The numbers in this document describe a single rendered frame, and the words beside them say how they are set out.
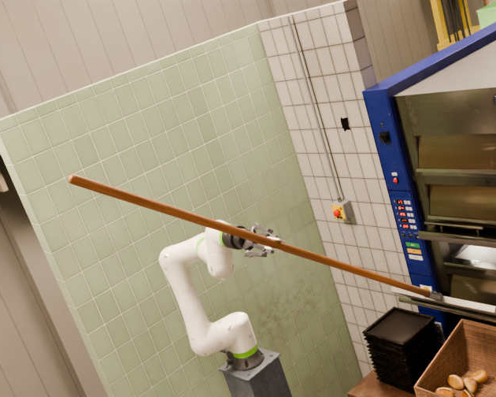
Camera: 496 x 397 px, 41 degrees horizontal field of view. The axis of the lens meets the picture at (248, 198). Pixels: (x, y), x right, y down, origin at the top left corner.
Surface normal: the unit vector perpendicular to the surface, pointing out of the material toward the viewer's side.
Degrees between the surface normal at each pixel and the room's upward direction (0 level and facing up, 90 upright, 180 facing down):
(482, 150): 70
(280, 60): 90
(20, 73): 90
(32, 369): 90
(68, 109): 90
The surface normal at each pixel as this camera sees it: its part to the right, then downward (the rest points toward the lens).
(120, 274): 0.62, 0.05
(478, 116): -0.73, 0.42
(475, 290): -0.79, 0.08
